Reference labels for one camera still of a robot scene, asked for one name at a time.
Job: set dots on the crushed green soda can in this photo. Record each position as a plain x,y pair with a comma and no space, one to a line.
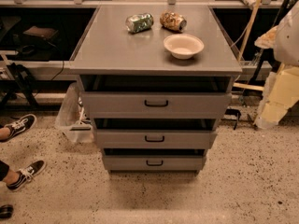
139,22

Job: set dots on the clear plastic bag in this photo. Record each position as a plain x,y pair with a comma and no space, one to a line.
71,119

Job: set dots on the brown box on shelf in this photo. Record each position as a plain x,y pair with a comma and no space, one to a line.
46,34

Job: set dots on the wooden easel frame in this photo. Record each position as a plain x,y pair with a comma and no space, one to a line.
244,43

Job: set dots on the grey drawer cabinet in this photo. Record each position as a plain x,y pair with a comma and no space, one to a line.
109,59

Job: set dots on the grey drawer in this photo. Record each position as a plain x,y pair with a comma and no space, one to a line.
143,163
150,105
155,139

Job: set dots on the white paper bowl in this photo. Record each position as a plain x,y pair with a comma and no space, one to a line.
183,46

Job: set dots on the black white sneaker upper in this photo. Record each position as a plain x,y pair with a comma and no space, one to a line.
18,127

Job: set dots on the black floor clamp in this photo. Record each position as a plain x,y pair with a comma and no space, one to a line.
233,115

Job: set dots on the black white sneaker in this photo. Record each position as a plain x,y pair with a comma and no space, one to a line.
17,179
18,127

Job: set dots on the black folding stand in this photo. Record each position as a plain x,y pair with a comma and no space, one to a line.
22,78

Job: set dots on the grey bottom drawer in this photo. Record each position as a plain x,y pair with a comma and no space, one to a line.
143,163

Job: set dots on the grey top drawer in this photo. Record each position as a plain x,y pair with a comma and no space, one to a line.
150,105

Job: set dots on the grey middle drawer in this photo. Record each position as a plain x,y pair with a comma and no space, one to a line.
155,139

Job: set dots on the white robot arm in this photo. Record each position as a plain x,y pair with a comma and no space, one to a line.
281,89

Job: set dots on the black white sneaker lower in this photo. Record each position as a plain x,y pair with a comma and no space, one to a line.
17,179

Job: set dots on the crushed brown soda can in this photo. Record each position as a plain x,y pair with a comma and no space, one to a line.
173,21

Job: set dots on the black shoe tip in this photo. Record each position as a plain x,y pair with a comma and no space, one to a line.
6,211

